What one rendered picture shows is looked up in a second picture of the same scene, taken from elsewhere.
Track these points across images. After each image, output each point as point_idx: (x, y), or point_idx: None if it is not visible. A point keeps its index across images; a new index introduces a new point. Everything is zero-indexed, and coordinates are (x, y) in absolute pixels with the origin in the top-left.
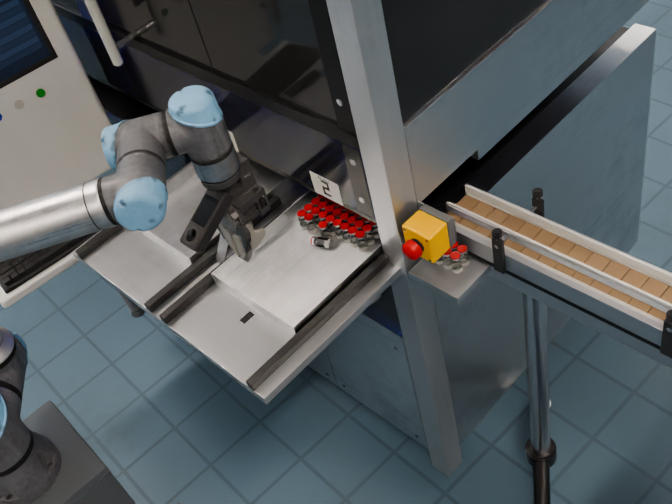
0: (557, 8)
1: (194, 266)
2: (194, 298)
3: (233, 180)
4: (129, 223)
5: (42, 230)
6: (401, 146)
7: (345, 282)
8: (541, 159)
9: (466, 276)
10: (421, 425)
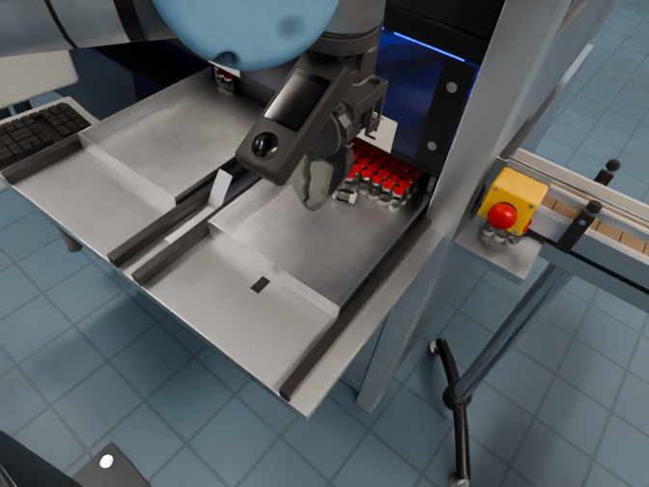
0: None
1: (180, 209)
2: (182, 252)
3: (370, 42)
4: (205, 14)
5: None
6: (536, 71)
7: (391, 248)
8: (528, 140)
9: (523, 252)
10: (363, 375)
